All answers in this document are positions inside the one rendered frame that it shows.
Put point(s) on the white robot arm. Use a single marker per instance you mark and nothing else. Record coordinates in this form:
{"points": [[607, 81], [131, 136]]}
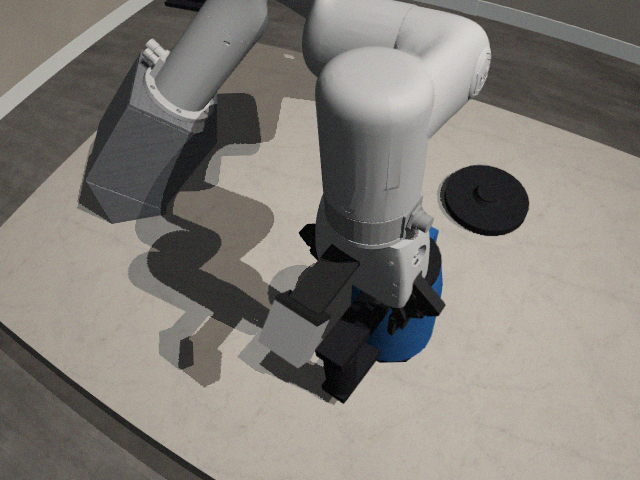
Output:
{"points": [[412, 68]]}

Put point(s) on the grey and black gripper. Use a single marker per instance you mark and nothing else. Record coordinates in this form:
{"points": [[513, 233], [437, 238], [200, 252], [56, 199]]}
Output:
{"points": [[386, 271]]}

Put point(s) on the blue kettle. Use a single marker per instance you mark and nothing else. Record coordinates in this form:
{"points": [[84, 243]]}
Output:
{"points": [[352, 346]]}

